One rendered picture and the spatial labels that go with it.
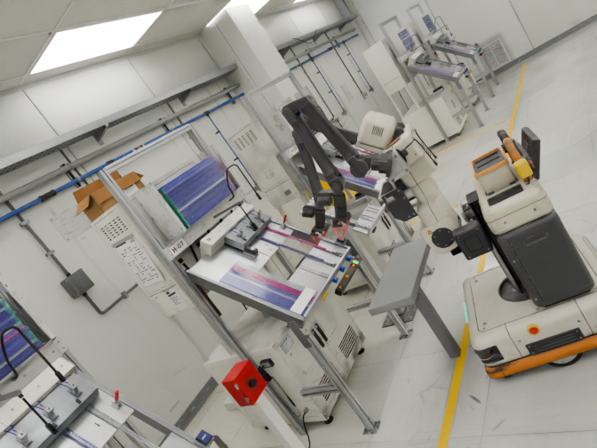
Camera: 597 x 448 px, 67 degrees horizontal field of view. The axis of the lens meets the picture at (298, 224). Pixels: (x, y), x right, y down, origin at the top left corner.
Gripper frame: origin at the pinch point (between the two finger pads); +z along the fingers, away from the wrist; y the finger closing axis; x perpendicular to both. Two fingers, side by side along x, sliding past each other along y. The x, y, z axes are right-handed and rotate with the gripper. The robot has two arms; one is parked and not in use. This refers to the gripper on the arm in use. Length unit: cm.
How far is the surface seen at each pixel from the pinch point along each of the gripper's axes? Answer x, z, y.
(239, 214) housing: -57, -1, -4
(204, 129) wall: -222, 32, -193
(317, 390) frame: 21, 58, 53
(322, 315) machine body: 2, 56, 2
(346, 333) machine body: 16, 74, -6
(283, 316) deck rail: 1, 16, 49
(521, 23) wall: 65, -8, -760
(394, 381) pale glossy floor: 55, 73, 19
